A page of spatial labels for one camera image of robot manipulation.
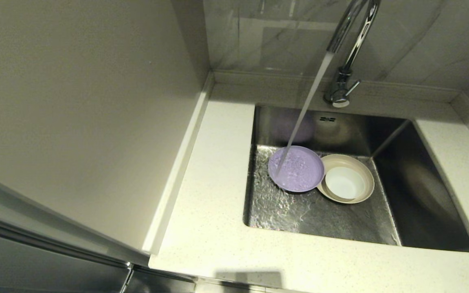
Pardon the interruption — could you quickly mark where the purple plastic plate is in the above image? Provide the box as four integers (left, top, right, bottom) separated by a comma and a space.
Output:
267, 145, 325, 193

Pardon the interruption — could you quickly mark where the beige plastic plate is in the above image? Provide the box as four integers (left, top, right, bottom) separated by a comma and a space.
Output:
317, 154, 375, 204

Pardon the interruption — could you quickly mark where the white plastic bowl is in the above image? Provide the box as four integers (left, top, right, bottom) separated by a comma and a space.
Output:
325, 166, 366, 200

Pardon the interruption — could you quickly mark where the chrome gooseneck faucet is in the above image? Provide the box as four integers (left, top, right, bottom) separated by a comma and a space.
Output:
324, 0, 383, 108

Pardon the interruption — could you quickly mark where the stainless steel sink basin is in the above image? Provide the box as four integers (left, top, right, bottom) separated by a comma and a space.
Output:
243, 103, 469, 253

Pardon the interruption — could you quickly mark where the beige cabinet side panel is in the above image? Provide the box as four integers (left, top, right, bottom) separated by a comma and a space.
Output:
0, 0, 215, 256

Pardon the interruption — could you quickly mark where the stainless steel appliance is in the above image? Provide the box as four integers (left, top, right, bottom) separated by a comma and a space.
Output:
0, 168, 196, 293

